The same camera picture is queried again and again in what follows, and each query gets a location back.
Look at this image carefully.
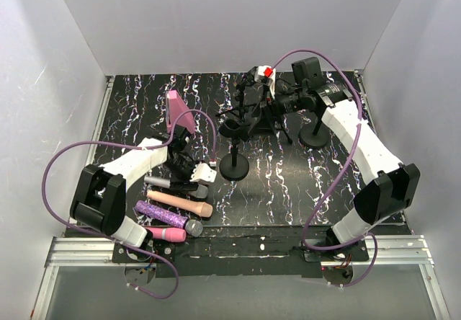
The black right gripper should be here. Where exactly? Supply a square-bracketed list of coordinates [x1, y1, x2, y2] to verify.
[247, 84, 307, 137]

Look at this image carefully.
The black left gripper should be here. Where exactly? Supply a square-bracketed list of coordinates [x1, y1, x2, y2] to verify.
[163, 156, 205, 194]

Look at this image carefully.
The black tripod microphone stand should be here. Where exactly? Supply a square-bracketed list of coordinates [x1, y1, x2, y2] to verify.
[267, 116, 293, 145]

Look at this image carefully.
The silver microphone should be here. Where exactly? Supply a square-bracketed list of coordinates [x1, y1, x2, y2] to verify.
[144, 176, 208, 199]

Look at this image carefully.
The black tripod shock-mount stand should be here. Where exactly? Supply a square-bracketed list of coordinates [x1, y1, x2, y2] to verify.
[215, 66, 269, 127]

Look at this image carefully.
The beige microphone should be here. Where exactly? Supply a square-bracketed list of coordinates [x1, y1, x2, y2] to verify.
[147, 190, 213, 218]

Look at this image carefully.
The purple glitter microphone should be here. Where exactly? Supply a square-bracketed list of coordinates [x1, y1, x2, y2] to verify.
[135, 200, 203, 237]

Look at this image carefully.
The black round-base stand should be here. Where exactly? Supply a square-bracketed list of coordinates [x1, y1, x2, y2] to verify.
[218, 117, 251, 181]
[298, 111, 331, 149]

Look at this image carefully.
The pink plastic microphone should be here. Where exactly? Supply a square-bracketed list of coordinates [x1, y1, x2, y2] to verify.
[146, 227, 187, 243]

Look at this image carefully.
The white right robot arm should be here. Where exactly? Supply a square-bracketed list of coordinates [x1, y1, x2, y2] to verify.
[254, 53, 421, 261]

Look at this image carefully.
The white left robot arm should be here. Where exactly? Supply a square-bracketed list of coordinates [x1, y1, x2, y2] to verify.
[70, 126, 195, 262]

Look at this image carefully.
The pink wedge-shaped box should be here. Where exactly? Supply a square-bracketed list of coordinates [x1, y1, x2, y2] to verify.
[166, 90, 195, 134]

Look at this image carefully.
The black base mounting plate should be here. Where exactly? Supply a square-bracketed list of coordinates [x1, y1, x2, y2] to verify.
[112, 226, 374, 278]

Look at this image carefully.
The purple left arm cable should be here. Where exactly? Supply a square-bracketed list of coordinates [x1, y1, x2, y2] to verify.
[41, 110, 219, 299]

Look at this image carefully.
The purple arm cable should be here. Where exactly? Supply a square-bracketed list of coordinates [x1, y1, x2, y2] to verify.
[272, 49, 379, 288]
[41, 110, 219, 299]

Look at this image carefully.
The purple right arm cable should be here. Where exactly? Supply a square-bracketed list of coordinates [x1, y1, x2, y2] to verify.
[272, 49, 379, 288]

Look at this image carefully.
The aluminium frame rail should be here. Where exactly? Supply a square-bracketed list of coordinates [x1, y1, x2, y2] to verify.
[30, 74, 451, 320]

